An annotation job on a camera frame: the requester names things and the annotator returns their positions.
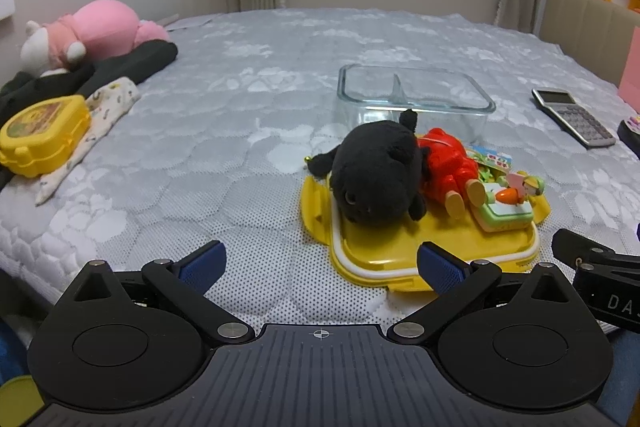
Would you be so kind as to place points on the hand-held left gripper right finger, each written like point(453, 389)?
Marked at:
point(442, 269)

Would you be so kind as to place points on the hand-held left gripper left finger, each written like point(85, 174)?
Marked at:
point(202, 266)

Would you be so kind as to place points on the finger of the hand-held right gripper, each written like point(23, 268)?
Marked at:
point(575, 244)

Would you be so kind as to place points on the yellow container lid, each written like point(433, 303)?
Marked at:
point(380, 247)

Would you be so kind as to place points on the green toy box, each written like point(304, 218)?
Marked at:
point(505, 214)

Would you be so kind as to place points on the red toy figure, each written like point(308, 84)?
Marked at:
point(445, 162)

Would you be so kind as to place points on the colourful toy card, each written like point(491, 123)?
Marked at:
point(492, 157)

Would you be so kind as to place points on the black plush cat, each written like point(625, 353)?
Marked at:
point(375, 167)

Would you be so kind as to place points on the clear glass container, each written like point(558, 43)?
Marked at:
point(360, 104)

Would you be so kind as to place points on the dark round object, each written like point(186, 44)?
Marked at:
point(631, 134)

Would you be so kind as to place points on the silver calculator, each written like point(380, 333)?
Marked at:
point(575, 119)

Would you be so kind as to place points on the pink box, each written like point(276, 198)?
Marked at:
point(631, 72)

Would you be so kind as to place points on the patterned white cloth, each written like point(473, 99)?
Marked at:
point(112, 99)

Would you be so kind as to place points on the yellow plastic case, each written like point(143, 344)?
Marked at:
point(40, 142)

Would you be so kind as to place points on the black cloth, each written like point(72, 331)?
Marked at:
point(135, 59)

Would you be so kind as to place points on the beige padded headboard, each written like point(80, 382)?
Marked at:
point(585, 27)

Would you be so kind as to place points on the pink plush toy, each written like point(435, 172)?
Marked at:
point(105, 27)

